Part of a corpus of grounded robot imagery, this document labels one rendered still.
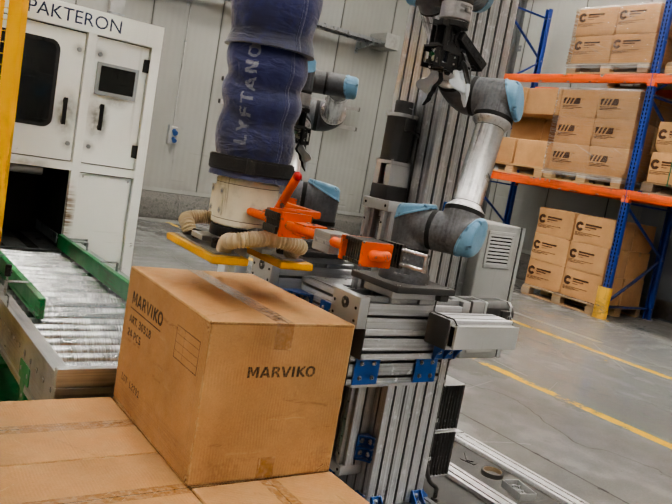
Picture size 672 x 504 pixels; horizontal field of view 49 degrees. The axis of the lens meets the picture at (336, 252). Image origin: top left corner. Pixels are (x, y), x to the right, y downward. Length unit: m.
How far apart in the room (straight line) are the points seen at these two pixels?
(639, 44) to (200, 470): 8.74
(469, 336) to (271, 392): 0.63
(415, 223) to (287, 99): 0.51
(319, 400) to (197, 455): 0.34
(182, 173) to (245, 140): 10.01
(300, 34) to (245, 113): 0.24
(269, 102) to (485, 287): 1.05
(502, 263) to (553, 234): 7.66
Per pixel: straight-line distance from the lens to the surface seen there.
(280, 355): 1.80
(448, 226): 2.06
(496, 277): 2.57
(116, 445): 2.00
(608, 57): 10.14
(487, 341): 2.21
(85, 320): 3.13
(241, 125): 1.91
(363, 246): 1.43
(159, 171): 11.75
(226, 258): 1.82
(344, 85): 2.44
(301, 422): 1.90
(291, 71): 1.92
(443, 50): 1.79
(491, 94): 2.19
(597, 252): 9.79
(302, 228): 1.66
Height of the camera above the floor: 1.35
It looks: 7 degrees down
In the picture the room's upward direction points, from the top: 10 degrees clockwise
